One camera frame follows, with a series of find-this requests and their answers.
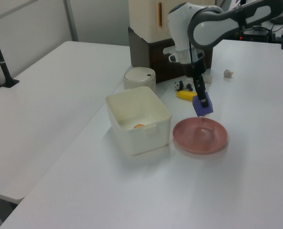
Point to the dark monitor base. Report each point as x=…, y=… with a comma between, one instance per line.
x=279, y=21

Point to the purple cube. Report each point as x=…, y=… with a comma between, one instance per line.
x=203, y=109

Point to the dark brown drawer box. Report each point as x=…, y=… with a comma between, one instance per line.
x=155, y=59

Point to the panda toy figure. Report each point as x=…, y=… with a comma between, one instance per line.
x=183, y=85

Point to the yellow banana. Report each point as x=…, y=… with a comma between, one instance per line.
x=185, y=95

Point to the small white lidded trash can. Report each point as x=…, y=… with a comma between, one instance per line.
x=139, y=78

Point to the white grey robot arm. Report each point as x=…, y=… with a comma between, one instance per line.
x=203, y=26

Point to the crumpled white paper ball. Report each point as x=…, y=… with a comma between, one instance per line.
x=228, y=73
x=208, y=78

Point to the pink plate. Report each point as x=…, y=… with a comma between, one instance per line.
x=200, y=136

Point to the black electronics box red light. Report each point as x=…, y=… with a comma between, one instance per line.
x=255, y=35

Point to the small orange item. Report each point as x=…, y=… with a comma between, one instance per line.
x=138, y=126

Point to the white open storage bin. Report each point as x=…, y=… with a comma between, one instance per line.
x=144, y=140

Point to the grey partition post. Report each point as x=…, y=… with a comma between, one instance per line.
x=71, y=21

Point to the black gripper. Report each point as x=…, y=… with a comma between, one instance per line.
x=196, y=66

